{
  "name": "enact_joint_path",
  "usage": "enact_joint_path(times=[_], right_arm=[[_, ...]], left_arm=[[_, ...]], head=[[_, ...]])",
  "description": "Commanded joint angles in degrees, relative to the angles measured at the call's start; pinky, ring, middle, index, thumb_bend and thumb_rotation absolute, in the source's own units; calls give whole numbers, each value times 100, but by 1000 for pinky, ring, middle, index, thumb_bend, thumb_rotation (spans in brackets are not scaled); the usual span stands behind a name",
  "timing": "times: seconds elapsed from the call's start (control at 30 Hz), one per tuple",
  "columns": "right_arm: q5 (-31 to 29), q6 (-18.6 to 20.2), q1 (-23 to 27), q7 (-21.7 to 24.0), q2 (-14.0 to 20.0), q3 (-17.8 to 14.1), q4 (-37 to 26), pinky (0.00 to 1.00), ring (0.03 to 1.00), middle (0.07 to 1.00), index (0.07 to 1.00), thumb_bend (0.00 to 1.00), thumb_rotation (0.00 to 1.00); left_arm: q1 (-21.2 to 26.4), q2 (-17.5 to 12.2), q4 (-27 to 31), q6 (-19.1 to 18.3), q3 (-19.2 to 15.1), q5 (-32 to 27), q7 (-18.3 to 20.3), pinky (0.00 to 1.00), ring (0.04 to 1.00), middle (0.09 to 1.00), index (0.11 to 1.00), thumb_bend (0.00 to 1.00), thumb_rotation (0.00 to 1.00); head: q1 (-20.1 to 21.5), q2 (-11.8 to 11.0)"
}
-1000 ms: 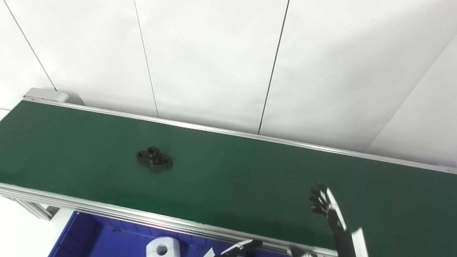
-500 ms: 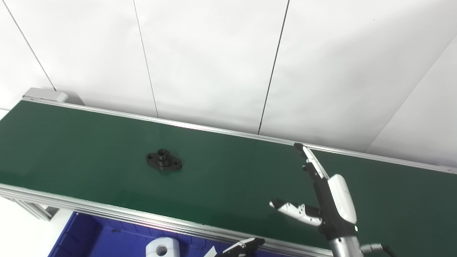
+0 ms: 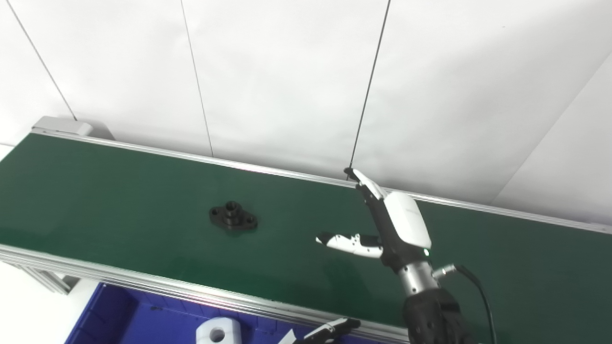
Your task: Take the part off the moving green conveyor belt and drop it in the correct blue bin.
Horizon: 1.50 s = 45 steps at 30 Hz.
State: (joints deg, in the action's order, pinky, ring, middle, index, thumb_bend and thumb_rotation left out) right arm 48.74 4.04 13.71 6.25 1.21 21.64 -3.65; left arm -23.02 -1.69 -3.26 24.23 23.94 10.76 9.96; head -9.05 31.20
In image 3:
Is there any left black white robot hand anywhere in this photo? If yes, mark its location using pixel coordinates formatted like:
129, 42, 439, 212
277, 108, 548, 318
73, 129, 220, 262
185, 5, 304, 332
280, 317, 362, 344

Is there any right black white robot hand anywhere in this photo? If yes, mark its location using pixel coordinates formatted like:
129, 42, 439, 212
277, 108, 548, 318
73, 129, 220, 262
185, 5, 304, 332
315, 167, 433, 275

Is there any black flanged metal part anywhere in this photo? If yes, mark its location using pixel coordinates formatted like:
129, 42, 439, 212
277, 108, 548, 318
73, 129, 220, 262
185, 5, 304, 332
208, 200, 259, 233

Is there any white block part with hole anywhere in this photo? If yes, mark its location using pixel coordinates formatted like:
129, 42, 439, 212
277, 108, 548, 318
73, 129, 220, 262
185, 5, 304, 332
195, 316, 241, 344

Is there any blue plastic bin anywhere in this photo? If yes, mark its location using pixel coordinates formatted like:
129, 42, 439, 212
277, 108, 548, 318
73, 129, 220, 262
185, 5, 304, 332
65, 281, 306, 344

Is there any green conveyor belt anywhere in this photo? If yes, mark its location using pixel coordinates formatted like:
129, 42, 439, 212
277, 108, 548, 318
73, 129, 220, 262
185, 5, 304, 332
0, 128, 612, 344
0, 133, 612, 343

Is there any grey conveyor end housing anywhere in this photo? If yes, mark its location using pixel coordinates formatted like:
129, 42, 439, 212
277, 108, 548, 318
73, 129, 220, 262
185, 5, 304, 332
31, 116, 94, 138

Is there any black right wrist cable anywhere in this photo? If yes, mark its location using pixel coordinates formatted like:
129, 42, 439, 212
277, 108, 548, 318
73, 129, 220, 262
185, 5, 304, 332
432, 263, 499, 344

